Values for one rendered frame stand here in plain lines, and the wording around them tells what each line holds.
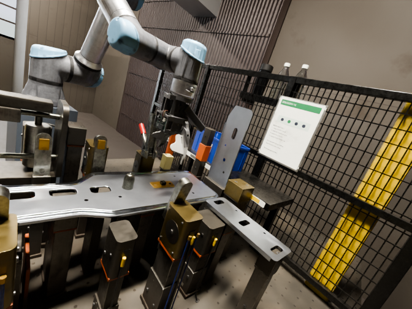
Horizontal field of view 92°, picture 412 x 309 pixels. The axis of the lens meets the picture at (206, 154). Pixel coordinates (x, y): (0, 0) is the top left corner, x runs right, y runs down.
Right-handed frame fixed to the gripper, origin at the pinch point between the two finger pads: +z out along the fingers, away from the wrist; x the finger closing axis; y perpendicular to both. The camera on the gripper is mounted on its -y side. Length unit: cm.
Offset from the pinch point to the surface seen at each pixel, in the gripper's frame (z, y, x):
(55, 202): 11.0, 31.4, 4.4
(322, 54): -101, -196, -54
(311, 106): -32, -54, 16
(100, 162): 9.0, 17.2, -13.7
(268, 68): -47, -63, -19
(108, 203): 11.0, 20.6, 7.2
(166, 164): 8.1, -6.8, -10.5
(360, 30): -127, -200, -30
